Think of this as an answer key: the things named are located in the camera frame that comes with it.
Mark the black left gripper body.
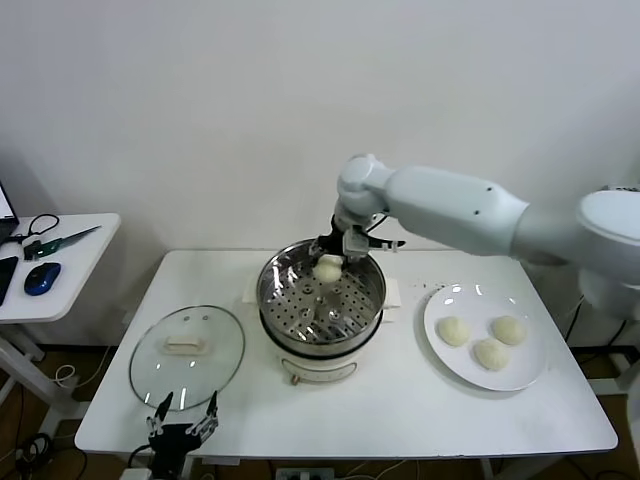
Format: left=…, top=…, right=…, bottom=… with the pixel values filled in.
left=148, top=423, right=201, bottom=476

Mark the white power strip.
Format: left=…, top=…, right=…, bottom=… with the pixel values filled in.
left=276, top=466, right=335, bottom=480

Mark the coiled white floor cable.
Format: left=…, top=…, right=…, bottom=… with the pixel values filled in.
left=53, top=344, right=116, bottom=390

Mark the stainless steel steamer basket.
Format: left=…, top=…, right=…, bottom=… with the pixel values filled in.
left=242, top=239, right=403, bottom=352

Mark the black looped cable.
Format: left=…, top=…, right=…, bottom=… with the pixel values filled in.
left=2, top=213, right=61, bottom=246

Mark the black smartphone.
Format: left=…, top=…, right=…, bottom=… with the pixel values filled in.
left=0, top=255, right=19, bottom=306

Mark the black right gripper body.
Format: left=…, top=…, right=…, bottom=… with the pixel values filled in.
left=312, top=214, right=346, bottom=256

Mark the white round plate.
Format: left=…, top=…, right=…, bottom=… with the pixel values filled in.
left=423, top=283, right=548, bottom=392

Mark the white side table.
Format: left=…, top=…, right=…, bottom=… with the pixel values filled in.
left=0, top=213, right=122, bottom=401

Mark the white steamed baozi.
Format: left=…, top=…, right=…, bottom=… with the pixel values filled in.
left=491, top=314, right=528, bottom=346
left=438, top=316, right=472, bottom=348
left=313, top=255, right=344, bottom=284
left=473, top=338, right=511, bottom=372

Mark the black floor cable bundle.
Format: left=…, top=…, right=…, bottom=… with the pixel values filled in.
left=14, top=432, right=56, bottom=476

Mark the white electric cooker base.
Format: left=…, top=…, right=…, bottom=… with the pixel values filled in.
left=260, top=299, right=397, bottom=387

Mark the black power cable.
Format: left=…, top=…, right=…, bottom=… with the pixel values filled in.
left=569, top=294, right=629, bottom=346

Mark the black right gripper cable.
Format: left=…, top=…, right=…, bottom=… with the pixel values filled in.
left=364, top=212, right=392, bottom=236

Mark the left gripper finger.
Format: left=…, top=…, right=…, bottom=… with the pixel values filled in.
left=185, top=392, right=222, bottom=444
left=145, top=391, right=174, bottom=437

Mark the glass lid with white handle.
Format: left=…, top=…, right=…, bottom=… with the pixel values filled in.
left=128, top=304, right=246, bottom=412

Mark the laptop computer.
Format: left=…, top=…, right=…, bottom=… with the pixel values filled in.
left=0, top=182, right=21, bottom=246

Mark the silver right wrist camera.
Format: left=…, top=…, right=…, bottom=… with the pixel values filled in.
left=342, top=225, right=407, bottom=262

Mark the blue computer mouse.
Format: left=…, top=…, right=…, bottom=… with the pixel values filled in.
left=23, top=261, right=62, bottom=296

